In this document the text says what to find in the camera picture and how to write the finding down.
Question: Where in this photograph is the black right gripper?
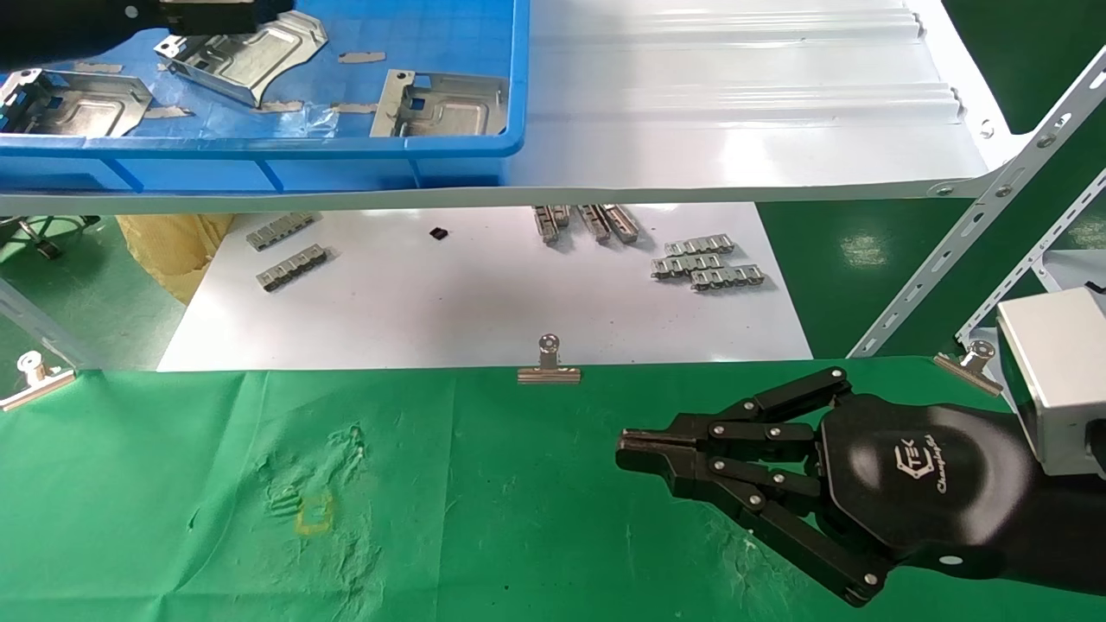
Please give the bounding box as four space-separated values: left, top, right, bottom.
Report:
616 367 1039 607

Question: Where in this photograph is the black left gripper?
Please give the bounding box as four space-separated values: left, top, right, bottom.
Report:
0 0 296 73

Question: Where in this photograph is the large stamped metal bracket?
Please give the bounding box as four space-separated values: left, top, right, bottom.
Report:
155 10 331 110

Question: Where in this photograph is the blue plastic bin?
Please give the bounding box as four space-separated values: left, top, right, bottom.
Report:
0 0 531 196

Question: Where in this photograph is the silver binder clip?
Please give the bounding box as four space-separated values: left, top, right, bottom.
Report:
932 339 1005 397
0 349 78 412
516 334 582 384

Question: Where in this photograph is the yellow plastic bag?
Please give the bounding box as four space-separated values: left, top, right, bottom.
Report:
115 213 236 305

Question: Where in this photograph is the green table cloth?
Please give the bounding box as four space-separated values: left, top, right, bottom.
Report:
0 357 1106 622

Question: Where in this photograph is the white metal shelf rack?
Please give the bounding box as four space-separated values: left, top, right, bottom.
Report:
0 0 1106 372

